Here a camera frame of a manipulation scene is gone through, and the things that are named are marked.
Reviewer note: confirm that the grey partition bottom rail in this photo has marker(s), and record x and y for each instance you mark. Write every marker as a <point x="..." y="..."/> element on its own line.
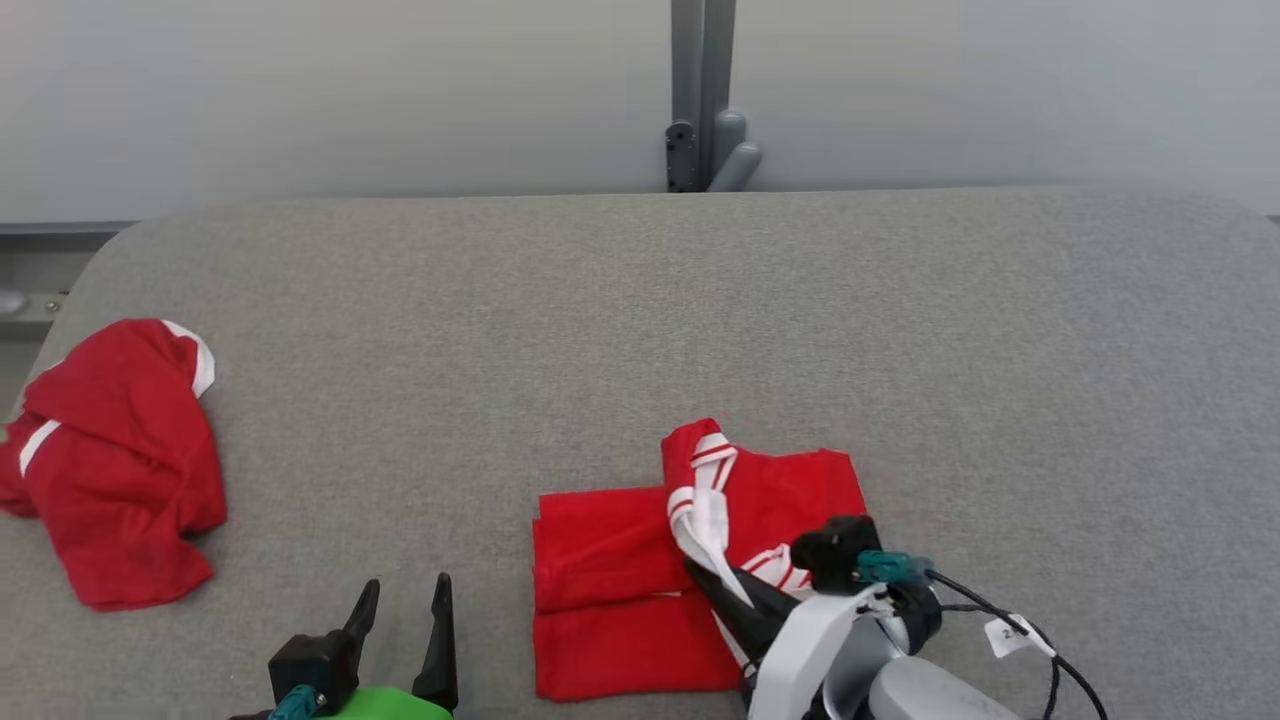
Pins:
<point x="50" y="235"/>

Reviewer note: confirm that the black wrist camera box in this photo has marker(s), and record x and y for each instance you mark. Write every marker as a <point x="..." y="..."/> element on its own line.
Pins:
<point x="315" y="665"/>
<point x="838" y="550"/>

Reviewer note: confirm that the red white numbered jersey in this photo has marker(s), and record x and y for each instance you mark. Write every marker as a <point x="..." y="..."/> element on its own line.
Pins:
<point x="610" y="600"/>

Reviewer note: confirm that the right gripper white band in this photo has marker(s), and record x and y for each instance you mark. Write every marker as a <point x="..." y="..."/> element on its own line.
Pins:
<point x="800" y="660"/>

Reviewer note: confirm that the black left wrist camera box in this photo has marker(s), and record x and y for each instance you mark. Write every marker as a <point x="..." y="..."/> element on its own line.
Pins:
<point x="315" y="665"/>

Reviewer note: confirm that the red white-trimmed shorts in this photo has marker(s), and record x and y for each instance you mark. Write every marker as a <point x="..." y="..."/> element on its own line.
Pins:
<point x="120" y="480"/>

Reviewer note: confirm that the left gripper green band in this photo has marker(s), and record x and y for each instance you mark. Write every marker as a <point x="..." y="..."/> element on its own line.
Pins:
<point x="400" y="705"/>

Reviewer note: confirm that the grey metal partition post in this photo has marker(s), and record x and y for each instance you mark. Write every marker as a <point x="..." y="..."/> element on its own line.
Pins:
<point x="703" y="60"/>

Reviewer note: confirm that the black hinge plate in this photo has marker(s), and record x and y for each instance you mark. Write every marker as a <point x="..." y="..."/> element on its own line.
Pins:
<point x="681" y="158"/>

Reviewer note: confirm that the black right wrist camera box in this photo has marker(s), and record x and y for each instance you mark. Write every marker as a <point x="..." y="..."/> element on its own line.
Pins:
<point x="838" y="550"/>

